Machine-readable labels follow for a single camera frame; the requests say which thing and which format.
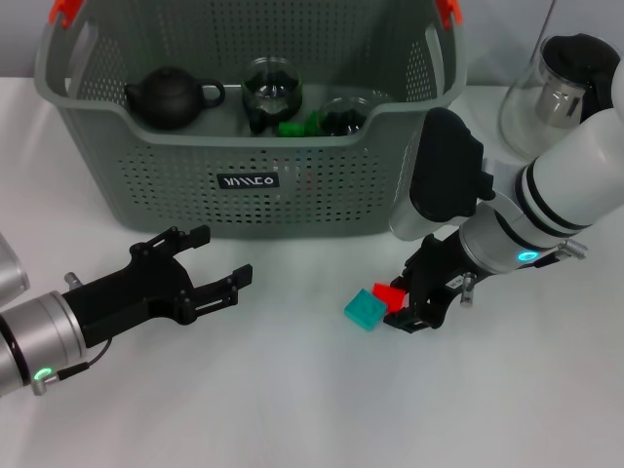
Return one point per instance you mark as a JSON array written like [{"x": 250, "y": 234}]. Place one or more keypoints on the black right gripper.
[{"x": 439, "y": 278}]

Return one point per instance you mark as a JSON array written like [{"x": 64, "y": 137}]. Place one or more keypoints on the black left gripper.
[{"x": 131, "y": 297}]

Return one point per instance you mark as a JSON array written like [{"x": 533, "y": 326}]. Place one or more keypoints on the orange-red block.
[{"x": 390, "y": 295}]

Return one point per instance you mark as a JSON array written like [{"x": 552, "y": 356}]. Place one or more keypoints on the green plastic block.
[
  {"x": 291, "y": 129},
  {"x": 312, "y": 126}
]

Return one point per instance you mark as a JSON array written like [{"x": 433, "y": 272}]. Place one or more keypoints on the glass teacup black sleeve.
[
  {"x": 343, "y": 119},
  {"x": 270, "y": 92}
]

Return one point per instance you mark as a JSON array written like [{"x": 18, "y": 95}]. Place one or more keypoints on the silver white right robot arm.
[{"x": 551, "y": 195}]

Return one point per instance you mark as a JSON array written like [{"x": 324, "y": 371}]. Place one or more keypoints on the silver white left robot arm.
[{"x": 34, "y": 336}]

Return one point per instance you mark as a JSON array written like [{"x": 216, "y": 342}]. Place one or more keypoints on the teal square block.
[{"x": 365, "y": 309}]

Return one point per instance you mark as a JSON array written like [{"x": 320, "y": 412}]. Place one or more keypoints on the grey-green perforated storage bin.
[{"x": 312, "y": 205}]

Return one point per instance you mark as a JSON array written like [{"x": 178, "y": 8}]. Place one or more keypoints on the black clay teapot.
[{"x": 168, "y": 100}]

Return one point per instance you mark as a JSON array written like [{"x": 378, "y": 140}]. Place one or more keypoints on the silver camera mount bracket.
[
  {"x": 467, "y": 290},
  {"x": 73, "y": 279}
]

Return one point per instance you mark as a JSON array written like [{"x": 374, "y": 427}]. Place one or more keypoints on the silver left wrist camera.
[{"x": 12, "y": 273}]

